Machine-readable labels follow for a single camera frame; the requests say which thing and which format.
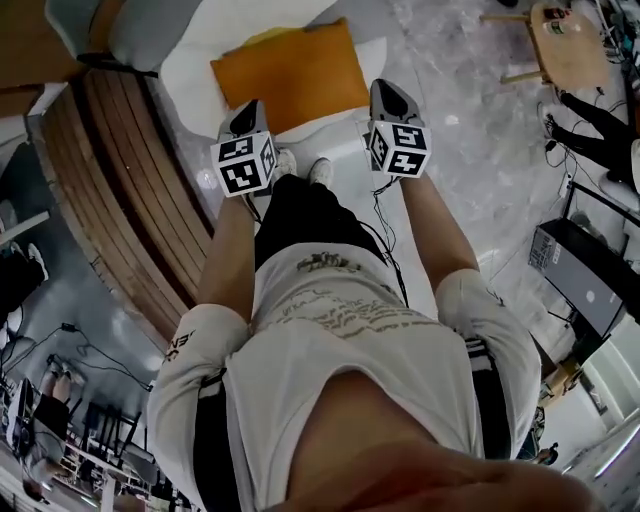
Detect grey computer case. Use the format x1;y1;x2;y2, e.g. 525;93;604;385
528;218;627;339

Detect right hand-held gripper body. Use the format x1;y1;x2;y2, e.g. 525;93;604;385
367;78;432;179

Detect person's left forearm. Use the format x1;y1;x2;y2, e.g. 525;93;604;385
198;192;261;331

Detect grey shell chair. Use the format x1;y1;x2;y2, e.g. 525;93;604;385
44;0;196;79

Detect person's white t-shirt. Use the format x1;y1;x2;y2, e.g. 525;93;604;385
147;244;544;512

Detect black metal chair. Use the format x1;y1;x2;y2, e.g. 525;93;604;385
82;399;141;471

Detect person's white shoe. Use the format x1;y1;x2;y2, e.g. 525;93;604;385
307;157;334;186
273;148;299;177

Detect black harness strap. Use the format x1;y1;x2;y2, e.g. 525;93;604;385
192;369;231;512
464;339;514;461

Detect black metal frame table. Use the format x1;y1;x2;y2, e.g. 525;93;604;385
564;182;640;261

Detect person's right forearm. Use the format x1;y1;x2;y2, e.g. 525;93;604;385
399;172;481;296

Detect white round lounge seat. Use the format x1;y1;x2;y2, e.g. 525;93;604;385
159;0;389;144

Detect person's bare neck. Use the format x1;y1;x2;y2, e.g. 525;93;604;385
282;369;606;512

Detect person's black shorts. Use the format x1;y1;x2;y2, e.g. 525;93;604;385
253;174;396;281

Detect wooden slat platform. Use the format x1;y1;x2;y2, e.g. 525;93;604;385
39;69;216;341

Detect light wooden coffee table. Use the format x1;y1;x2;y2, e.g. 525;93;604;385
479;2;611;91

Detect orange cushion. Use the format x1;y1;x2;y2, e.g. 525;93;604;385
209;17;371;136

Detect black power adapter cable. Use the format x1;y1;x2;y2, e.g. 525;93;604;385
59;322;154;391

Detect right hand-held gripper cable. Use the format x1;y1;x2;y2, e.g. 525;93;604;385
372;177;409;306

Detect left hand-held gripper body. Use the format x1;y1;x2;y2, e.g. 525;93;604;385
209;98;279;199

